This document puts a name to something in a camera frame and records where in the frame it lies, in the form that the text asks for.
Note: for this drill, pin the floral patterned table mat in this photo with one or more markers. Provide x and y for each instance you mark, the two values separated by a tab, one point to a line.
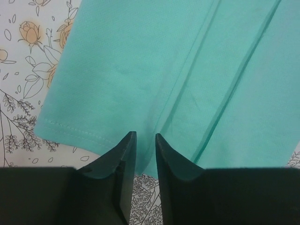
33	34

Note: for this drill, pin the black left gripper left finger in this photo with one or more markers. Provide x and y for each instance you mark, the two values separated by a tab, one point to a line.
99	193

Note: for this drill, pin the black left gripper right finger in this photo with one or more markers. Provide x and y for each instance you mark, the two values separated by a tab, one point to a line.
191	195

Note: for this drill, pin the mint green t-shirt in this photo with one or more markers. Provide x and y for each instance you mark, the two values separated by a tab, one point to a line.
218	79

